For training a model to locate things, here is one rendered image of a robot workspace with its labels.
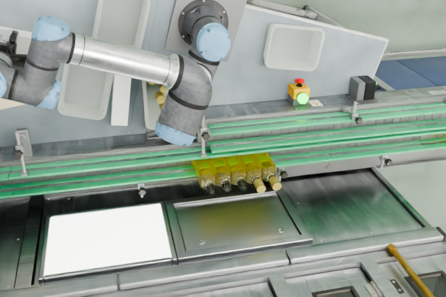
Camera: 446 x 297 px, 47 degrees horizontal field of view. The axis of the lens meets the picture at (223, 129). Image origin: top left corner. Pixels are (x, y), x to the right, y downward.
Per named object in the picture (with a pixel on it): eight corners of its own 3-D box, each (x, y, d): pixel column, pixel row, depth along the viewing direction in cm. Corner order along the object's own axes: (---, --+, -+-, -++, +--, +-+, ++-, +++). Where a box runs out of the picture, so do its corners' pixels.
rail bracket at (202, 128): (196, 147, 200) (202, 163, 189) (195, 108, 193) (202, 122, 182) (204, 146, 201) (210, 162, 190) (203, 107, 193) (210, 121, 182)
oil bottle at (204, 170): (191, 163, 203) (202, 192, 185) (191, 150, 201) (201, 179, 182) (205, 161, 205) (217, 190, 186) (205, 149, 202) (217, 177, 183)
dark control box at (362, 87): (347, 93, 221) (356, 101, 213) (350, 75, 217) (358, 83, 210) (365, 91, 223) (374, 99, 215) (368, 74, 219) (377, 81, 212)
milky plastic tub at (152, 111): (143, 120, 205) (145, 130, 197) (140, 67, 195) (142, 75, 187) (186, 117, 208) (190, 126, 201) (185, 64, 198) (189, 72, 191)
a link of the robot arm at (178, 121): (222, 56, 186) (208, 111, 136) (207, 92, 192) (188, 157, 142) (191, 43, 185) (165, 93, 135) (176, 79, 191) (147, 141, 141)
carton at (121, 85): (110, 118, 201) (111, 124, 196) (114, 59, 191) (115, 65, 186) (126, 118, 203) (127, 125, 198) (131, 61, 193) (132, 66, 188)
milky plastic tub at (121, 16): (89, 41, 188) (89, 48, 180) (100, -20, 179) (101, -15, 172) (137, 50, 193) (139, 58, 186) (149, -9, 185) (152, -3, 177)
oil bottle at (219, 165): (206, 160, 204) (217, 189, 186) (205, 148, 202) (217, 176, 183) (219, 159, 206) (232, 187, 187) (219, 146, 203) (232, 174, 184)
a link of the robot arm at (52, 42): (231, 73, 135) (38, 25, 111) (215, 109, 139) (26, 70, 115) (216, 55, 144) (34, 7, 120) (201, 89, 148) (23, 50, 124)
